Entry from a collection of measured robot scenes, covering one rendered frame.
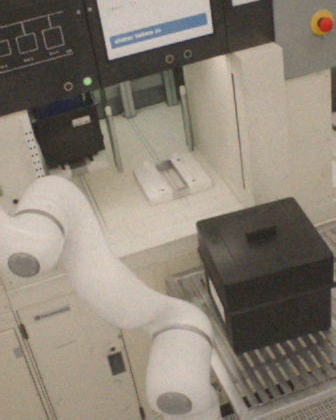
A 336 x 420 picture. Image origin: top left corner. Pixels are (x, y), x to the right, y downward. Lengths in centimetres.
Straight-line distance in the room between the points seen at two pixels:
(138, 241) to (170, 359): 86
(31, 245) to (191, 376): 39
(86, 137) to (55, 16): 80
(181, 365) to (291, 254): 57
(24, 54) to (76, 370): 106
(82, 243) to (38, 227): 13
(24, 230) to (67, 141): 132
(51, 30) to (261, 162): 70
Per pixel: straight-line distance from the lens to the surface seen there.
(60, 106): 248
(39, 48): 174
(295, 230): 184
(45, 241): 113
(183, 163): 239
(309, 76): 203
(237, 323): 180
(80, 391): 239
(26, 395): 235
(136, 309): 127
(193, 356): 132
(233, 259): 177
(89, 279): 123
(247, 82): 188
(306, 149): 213
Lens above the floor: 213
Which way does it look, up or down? 34 degrees down
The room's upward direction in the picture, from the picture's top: 10 degrees counter-clockwise
